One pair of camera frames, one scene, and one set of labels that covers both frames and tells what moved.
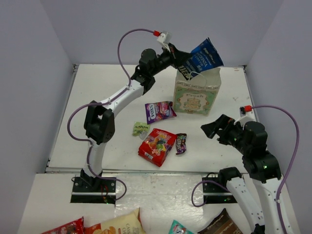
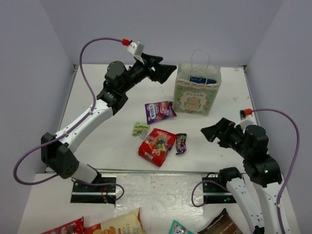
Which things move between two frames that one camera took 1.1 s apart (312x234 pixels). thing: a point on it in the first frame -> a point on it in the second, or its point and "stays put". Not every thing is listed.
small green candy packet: (141, 129) stays put
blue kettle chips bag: (204, 57) -> (202, 80)
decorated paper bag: (198, 95) stays put
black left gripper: (176, 56) -> (151, 68)
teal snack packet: (176, 228) stays put
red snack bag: (75, 227) stays put
